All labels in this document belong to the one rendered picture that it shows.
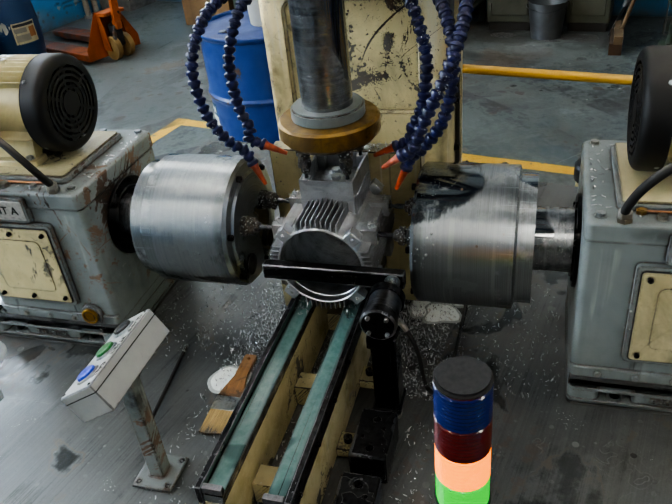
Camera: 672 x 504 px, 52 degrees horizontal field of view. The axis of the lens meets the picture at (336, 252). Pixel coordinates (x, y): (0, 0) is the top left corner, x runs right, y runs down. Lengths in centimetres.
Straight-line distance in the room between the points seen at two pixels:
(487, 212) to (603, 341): 28
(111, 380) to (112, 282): 44
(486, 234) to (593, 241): 16
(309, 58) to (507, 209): 40
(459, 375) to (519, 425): 54
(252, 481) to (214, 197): 49
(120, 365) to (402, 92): 74
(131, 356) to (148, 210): 35
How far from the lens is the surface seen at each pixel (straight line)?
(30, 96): 136
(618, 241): 108
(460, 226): 112
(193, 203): 126
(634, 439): 125
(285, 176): 139
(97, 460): 130
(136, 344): 106
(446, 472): 78
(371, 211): 128
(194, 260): 129
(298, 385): 125
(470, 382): 70
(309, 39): 115
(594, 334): 119
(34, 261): 146
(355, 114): 119
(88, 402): 103
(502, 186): 115
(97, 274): 141
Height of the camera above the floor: 171
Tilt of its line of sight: 33 degrees down
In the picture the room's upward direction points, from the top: 7 degrees counter-clockwise
